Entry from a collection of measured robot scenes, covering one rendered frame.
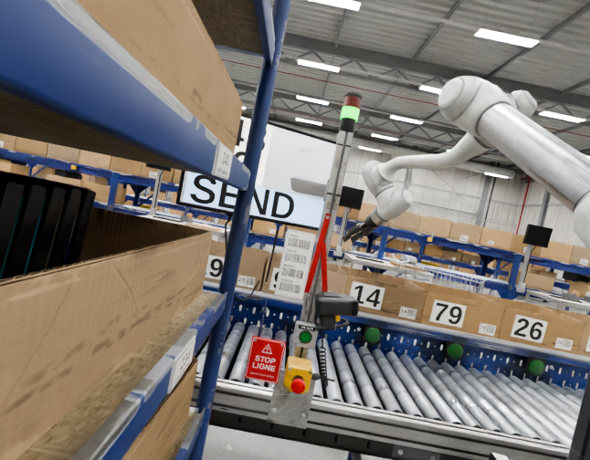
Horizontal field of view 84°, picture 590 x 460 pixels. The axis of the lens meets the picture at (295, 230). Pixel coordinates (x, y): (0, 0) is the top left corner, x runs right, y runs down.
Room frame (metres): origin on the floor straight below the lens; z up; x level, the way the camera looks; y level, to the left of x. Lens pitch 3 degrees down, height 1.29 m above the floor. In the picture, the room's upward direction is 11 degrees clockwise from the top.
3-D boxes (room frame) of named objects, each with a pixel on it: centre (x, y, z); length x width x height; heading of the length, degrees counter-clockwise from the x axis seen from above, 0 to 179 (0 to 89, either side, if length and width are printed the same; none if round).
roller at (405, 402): (1.24, -0.49, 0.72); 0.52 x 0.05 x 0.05; 1
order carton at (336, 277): (1.69, -0.09, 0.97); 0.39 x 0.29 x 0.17; 91
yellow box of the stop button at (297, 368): (0.90, -0.13, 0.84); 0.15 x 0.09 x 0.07; 91
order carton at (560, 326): (1.71, -1.27, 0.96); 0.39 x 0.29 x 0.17; 91
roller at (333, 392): (1.24, -0.23, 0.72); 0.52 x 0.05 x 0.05; 1
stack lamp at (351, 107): (0.97, -0.09, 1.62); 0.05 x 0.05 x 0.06
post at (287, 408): (0.96, -0.09, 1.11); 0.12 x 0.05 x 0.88; 91
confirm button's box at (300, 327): (0.93, -0.09, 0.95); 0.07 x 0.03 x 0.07; 91
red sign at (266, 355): (0.94, -0.02, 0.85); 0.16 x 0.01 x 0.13; 91
